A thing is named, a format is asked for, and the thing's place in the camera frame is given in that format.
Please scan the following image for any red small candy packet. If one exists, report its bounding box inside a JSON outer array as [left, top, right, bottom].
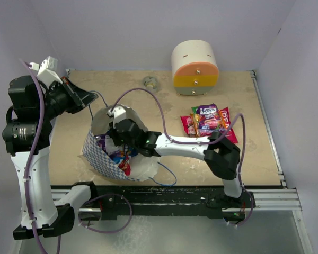
[[118, 156, 131, 176]]

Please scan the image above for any aluminium frame rail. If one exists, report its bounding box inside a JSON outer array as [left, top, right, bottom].
[[50, 188, 303, 212]]

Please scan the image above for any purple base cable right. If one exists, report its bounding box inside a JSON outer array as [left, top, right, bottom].
[[226, 190, 255, 228]]

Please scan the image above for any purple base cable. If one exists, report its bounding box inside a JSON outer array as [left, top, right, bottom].
[[226, 190, 255, 228], [78, 194, 133, 234]]

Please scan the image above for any green Fox's candy bag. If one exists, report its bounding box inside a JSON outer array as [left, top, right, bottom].
[[191, 106, 200, 114]]

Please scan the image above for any blue snack bag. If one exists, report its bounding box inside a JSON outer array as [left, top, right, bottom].
[[112, 144, 138, 164]]

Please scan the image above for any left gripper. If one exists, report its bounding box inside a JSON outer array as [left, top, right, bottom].
[[37, 76, 98, 121]]

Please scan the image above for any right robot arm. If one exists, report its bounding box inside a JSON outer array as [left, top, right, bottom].
[[108, 119, 244, 207]]

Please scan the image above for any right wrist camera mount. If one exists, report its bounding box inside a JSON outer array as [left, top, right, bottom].
[[107, 105, 127, 125]]

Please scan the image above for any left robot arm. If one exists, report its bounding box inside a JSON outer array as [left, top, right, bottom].
[[2, 76, 99, 240]]

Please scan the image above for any white mini drawer cabinet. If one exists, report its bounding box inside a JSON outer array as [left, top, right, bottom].
[[171, 40, 219, 96]]

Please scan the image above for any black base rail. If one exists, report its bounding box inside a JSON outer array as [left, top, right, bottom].
[[67, 185, 257, 221]]

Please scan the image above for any checkered paper bag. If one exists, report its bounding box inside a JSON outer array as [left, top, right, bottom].
[[79, 106, 172, 182]]

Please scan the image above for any purple snack packet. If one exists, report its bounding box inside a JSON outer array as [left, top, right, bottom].
[[95, 134, 120, 156]]

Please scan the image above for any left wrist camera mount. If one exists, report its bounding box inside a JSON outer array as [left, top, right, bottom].
[[29, 56, 63, 87]]

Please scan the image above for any orange snack packet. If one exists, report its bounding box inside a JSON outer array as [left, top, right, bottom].
[[188, 114, 201, 137]]

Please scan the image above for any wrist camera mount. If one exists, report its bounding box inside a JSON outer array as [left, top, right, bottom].
[[107, 105, 127, 125], [29, 56, 63, 87]]

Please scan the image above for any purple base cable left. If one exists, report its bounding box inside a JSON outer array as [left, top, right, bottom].
[[78, 194, 133, 234]]

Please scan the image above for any pink REAL crisps bag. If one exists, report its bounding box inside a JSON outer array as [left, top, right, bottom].
[[180, 107, 238, 144]]

